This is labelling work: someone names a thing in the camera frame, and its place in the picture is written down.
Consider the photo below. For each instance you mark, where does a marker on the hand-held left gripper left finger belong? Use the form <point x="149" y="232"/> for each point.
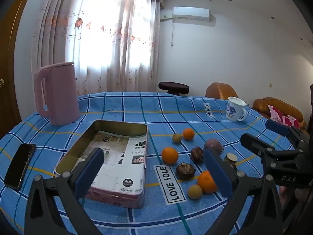
<point x="89" y="173"/>

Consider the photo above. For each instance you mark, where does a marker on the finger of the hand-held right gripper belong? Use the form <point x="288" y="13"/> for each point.
<point x="254" y="143"/>
<point x="276" y="127"/>

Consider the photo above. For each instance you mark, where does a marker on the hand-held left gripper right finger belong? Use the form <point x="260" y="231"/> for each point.
<point x="217" y="173"/>

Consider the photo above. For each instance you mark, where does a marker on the orange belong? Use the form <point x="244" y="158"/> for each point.
<point x="205" y="182"/>
<point x="188" y="134"/>
<point x="170" y="155"/>

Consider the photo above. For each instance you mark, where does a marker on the small yellow round fruit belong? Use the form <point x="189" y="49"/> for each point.
<point x="195" y="191"/>
<point x="177" y="137"/>

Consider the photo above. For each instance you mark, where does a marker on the purple passion fruit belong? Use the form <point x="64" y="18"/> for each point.
<point x="214" y="144"/>

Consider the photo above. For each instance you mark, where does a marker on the dark brown round fruit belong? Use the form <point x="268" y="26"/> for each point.
<point x="197" y="154"/>
<point x="185" y="171"/>

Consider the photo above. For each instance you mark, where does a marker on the pink metal tin box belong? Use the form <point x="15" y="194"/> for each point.
<point x="112" y="199"/>

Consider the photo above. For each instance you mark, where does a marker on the person's right hand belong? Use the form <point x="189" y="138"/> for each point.
<point x="287" y="197"/>

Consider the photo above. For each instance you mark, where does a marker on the pink patterned cushion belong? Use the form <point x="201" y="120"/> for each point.
<point x="278" y="117"/>

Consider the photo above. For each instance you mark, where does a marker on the cut brown fruit piece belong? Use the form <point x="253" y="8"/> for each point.
<point x="231" y="157"/>

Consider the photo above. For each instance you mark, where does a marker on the brown leather armchair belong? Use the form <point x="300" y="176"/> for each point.
<point x="220" y="90"/>
<point x="261" y="105"/>

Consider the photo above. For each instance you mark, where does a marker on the printed paper leaflet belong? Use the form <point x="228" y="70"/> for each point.
<point x="117" y="156"/>

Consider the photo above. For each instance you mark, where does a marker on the white mug with blue print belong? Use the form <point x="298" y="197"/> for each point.
<point x="233" y="112"/>

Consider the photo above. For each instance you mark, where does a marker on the black smartphone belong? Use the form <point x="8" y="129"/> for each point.
<point x="19" y="166"/>

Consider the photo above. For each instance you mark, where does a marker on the blue plaid tablecloth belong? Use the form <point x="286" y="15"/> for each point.
<point x="137" y="110"/>

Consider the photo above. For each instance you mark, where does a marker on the pink electric kettle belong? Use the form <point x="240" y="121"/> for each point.
<point x="61" y="95"/>

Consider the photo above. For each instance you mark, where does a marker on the dark round stool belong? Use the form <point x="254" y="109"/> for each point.
<point x="173" y="87"/>

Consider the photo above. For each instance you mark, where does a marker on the sheer floral curtain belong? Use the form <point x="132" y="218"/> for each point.
<point x="110" y="53"/>

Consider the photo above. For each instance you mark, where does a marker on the brass door knob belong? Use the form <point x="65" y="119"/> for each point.
<point x="2" y="83"/>

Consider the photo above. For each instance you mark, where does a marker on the white air conditioner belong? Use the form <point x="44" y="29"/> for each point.
<point x="190" y="13"/>

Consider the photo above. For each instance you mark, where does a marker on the brown wooden door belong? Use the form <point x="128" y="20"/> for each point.
<point x="7" y="53"/>

